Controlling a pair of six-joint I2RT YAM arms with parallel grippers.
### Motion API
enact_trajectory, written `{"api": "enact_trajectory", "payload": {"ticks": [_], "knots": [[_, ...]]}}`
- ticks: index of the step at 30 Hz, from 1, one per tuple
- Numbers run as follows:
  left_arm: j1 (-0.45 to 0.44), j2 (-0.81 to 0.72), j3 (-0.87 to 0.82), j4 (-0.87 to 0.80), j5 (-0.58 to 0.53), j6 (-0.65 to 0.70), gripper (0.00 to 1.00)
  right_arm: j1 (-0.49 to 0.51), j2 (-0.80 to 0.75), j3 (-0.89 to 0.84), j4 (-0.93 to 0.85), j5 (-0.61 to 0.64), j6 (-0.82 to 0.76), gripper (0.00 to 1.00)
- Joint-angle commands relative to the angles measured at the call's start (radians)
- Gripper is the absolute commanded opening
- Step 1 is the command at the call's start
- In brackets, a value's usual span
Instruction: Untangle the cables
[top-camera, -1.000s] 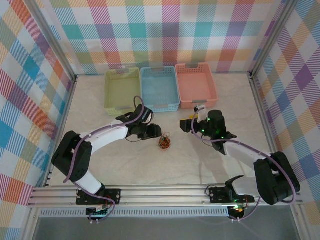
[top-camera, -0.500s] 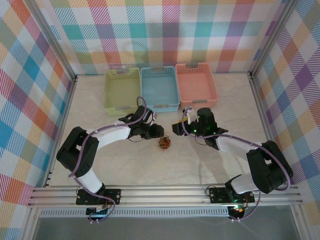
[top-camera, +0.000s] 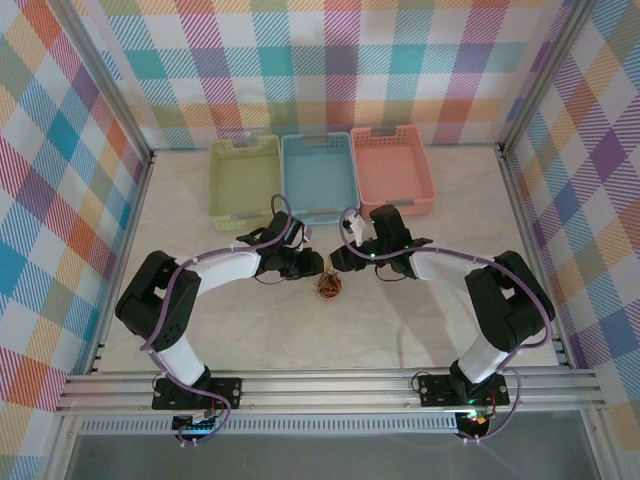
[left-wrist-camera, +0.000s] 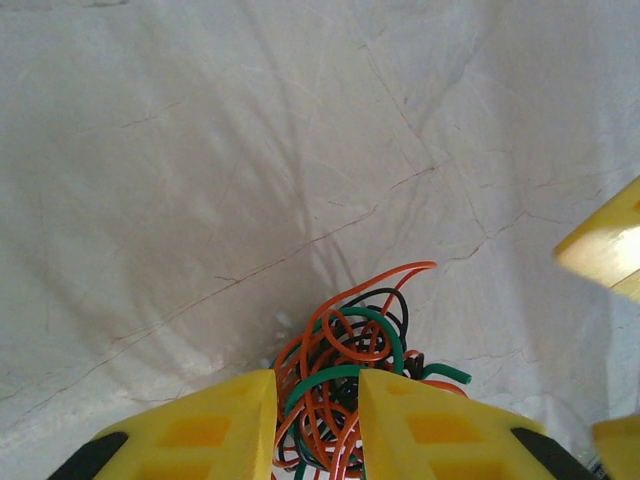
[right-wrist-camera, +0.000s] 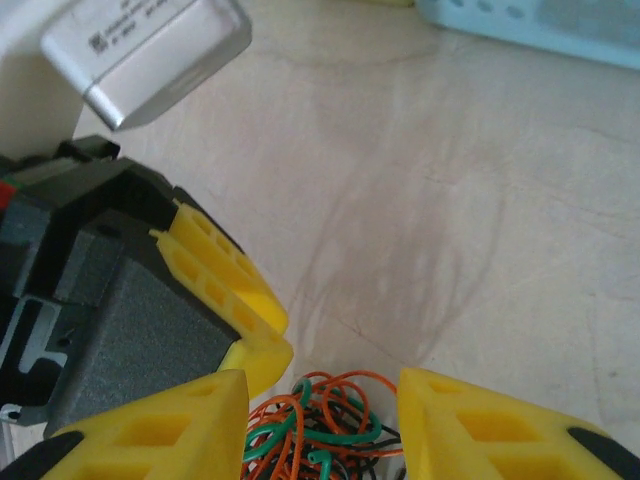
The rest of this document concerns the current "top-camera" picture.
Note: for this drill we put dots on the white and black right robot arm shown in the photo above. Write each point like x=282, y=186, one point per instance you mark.
x=440, y=265

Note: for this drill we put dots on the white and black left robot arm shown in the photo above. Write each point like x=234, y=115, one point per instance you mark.
x=225, y=265

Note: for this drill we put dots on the pink plastic basket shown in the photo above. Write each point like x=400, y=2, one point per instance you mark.
x=390, y=170

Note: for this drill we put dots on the green plastic basket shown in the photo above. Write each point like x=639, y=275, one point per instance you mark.
x=245, y=185

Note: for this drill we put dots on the blue plastic basket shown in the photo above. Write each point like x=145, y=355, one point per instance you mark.
x=320, y=175

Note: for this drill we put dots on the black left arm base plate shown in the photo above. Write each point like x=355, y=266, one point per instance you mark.
x=225, y=390

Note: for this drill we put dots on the aluminium table edge rail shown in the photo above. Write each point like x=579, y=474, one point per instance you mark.
x=530, y=240
x=122, y=265

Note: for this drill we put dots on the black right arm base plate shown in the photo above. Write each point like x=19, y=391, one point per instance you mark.
x=435, y=390

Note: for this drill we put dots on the aluminium frame post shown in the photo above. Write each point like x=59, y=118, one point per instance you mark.
x=545, y=75
x=100, y=80

